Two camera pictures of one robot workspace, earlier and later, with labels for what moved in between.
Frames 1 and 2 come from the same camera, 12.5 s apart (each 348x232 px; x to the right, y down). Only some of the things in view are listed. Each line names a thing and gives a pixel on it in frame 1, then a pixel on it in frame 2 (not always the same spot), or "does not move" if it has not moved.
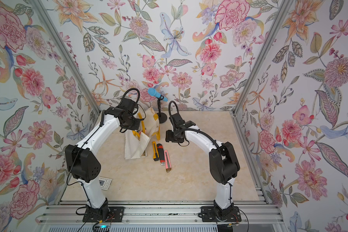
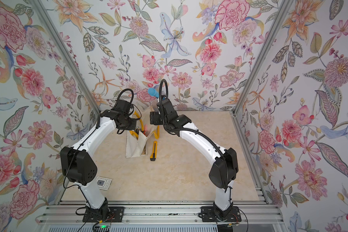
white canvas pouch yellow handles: [136, 141] does not move
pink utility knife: [168, 166] -> [145, 129]
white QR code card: [105, 183] does not move
